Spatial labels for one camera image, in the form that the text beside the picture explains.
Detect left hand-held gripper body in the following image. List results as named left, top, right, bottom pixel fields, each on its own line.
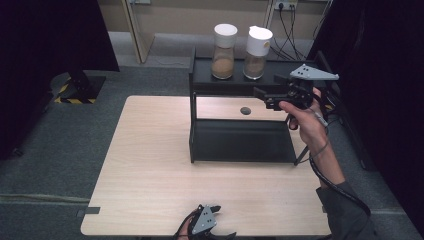
left=187, top=203, right=219, bottom=240

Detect black power cables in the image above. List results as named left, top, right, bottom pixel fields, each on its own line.
left=265, top=3, right=309, bottom=62

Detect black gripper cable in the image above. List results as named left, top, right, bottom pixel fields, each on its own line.
left=172, top=213, right=198, bottom=240
left=308, top=96, right=372, bottom=218

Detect white wall power strip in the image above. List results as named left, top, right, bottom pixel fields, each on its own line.
left=273, top=0, right=299, bottom=10

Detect black curtain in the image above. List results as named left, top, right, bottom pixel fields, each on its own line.
left=306, top=0, right=424, bottom=231
left=0, top=0, right=120, bottom=161

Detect black floor cables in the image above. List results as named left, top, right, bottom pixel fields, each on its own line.
left=319, top=89, right=344, bottom=134

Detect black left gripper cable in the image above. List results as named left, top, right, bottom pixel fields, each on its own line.
left=172, top=213, right=198, bottom=240

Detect black metal shelf rack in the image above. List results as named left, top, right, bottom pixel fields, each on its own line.
left=188, top=46, right=336, bottom=167

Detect glass jar with round lid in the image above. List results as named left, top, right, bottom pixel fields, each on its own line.
left=211, top=23, right=239, bottom=80

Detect black stand base striped tape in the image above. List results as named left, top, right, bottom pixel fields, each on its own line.
left=49, top=71, right=107, bottom=105

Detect person's left hand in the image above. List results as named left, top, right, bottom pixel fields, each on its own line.
left=175, top=217, right=198, bottom=240

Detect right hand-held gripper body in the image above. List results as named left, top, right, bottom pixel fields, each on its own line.
left=264, top=63, right=340, bottom=112

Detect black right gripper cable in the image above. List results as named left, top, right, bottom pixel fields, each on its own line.
left=308, top=96, right=372, bottom=218

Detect person's right hand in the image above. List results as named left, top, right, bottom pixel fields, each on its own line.
left=278, top=87, right=330, bottom=155

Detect grey floor tape strip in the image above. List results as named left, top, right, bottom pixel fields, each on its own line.
left=75, top=206, right=101, bottom=218

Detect glass jar with spout lid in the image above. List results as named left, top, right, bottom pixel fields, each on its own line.
left=242, top=25, right=274, bottom=81

